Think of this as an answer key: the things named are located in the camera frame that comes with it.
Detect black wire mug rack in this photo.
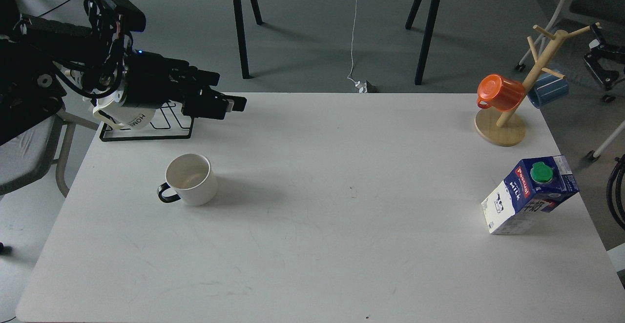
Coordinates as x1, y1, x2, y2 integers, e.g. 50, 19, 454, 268
100, 101, 194, 141

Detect orange cup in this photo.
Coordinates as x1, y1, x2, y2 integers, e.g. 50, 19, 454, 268
476, 74, 525, 112

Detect grey office chair left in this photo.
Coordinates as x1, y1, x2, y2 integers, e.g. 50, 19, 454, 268
0, 109, 99, 197

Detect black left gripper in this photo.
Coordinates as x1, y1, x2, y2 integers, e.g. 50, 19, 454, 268
122, 52, 247, 120

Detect black table legs left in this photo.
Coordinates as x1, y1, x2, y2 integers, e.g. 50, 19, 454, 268
232, 0, 264, 80

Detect blue cup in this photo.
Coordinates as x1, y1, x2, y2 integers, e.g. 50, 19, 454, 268
526, 73, 569, 109

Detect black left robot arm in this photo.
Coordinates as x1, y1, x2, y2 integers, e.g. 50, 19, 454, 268
1, 0, 247, 143

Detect blue white milk carton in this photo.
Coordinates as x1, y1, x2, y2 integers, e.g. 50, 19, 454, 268
481, 155, 580, 235

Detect white power plug adapter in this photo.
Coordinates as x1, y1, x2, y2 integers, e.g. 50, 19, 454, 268
354, 81, 378, 93

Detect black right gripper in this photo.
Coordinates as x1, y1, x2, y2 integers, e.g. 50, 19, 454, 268
584, 23, 625, 90

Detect cream mug front on rack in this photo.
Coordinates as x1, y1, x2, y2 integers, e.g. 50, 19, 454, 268
92, 99, 156, 129

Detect white mug black handle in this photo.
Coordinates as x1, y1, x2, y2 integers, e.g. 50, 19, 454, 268
157, 154, 218, 206

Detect black table legs right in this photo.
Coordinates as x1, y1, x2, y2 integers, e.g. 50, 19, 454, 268
404, 0, 440, 85

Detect black table legs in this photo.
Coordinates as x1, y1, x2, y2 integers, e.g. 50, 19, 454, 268
404, 0, 440, 85
232, 0, 264, 80

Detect wooden mug tree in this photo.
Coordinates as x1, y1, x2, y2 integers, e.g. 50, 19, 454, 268
475, 25, 590, 146

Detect white power cable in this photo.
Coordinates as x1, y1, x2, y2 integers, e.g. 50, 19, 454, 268
347, 0, 364, 84

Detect white chair right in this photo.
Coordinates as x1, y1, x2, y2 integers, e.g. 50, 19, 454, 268
515, 0, 625, 162

